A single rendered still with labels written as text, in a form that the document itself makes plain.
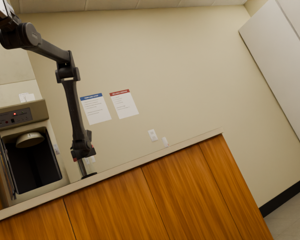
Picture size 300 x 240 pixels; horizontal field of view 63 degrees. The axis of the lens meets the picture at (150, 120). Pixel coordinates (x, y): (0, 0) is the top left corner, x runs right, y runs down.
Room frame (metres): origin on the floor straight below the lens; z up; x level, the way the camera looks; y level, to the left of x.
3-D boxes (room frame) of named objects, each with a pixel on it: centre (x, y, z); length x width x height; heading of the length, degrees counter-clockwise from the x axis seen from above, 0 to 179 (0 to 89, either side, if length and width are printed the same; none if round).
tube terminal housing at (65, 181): (1.54, 0.80, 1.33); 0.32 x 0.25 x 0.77; 119
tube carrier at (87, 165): (1.50, 0.48, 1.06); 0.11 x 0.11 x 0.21
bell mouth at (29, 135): (1.52, 0.77, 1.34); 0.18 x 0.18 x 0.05
